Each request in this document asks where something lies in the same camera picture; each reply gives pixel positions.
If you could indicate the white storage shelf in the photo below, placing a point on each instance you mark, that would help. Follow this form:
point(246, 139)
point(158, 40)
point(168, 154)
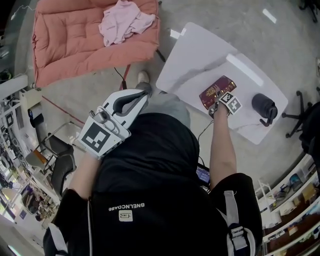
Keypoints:
point(290, 205)

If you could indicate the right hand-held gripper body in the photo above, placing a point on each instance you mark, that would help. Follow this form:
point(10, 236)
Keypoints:
point(231, 103)

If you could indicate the person's left forearm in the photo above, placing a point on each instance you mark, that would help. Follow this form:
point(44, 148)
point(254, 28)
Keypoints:
point(83, 172)

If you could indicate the salmon pink cushioned sofa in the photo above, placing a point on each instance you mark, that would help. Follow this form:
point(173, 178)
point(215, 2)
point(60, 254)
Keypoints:
point(67, 42)

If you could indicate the black office chair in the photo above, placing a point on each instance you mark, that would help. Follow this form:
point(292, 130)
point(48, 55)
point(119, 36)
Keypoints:
point(308, 122)

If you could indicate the maroon book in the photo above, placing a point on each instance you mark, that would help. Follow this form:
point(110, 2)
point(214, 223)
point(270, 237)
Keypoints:
point(217, 88)

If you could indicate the person's right forearm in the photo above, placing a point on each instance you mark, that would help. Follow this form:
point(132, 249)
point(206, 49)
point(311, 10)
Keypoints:
point(222, 150)

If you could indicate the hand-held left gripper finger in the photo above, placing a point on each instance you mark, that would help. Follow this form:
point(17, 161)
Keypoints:
point(125, 93)
point(137, 108)

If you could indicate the black chair with metal frame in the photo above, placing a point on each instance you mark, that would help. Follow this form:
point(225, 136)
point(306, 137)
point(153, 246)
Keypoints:
point(60, 160)

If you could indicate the white cluttered workbench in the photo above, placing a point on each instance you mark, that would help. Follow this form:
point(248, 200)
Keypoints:
point(15, 150)

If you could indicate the person's grey trousers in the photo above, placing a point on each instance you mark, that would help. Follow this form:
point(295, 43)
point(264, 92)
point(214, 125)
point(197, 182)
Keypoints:
point(172, 105)

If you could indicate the person's white shoe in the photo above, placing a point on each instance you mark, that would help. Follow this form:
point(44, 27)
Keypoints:
point(143, 77)

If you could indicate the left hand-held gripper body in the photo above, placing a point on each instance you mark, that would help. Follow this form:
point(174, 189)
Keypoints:
point(96, 136)

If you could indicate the white marble table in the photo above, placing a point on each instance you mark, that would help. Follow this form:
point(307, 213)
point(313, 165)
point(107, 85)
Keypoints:
point(200, 55)

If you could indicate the pale pink crumpled cloth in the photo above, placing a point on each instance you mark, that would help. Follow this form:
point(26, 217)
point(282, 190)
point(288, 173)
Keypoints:
point(122, 22)

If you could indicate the small black screen device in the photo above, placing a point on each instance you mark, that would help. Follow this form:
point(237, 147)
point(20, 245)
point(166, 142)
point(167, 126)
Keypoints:
point(203, 175)

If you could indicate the person's black shirt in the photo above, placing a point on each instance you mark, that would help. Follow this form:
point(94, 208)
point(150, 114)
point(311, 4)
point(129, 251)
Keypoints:
point(155, 180)

